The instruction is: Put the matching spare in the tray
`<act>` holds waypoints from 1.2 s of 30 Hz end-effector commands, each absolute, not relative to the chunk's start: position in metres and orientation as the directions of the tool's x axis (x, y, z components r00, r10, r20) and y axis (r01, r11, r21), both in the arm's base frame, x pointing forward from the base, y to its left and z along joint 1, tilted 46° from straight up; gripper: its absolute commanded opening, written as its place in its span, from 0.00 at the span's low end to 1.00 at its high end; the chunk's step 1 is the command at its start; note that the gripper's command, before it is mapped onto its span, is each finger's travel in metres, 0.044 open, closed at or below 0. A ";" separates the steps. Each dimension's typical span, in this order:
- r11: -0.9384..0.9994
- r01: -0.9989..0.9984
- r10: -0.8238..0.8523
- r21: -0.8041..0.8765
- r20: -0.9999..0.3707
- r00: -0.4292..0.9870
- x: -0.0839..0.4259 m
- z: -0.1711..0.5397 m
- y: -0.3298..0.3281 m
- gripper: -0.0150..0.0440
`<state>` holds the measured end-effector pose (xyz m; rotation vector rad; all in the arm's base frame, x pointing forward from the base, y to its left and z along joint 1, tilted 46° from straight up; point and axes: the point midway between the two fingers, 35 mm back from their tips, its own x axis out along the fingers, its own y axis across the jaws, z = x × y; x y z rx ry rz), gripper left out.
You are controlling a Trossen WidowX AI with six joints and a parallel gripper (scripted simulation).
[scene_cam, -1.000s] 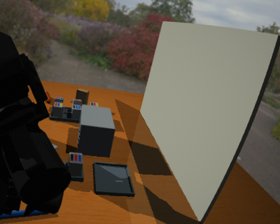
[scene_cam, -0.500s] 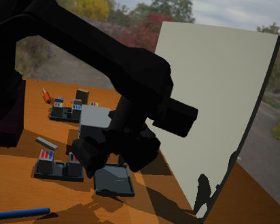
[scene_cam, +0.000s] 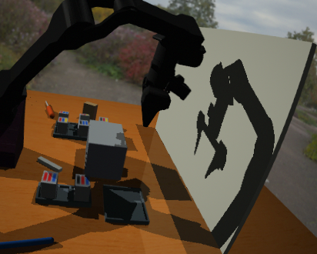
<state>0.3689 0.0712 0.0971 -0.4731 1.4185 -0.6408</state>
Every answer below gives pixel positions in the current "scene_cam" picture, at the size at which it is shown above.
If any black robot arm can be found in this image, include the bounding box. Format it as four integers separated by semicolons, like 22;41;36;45
0;0;206;125

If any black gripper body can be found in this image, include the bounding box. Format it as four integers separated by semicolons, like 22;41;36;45
141;59;175;109

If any white flat board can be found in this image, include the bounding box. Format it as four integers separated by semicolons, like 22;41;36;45
155;27;317;254

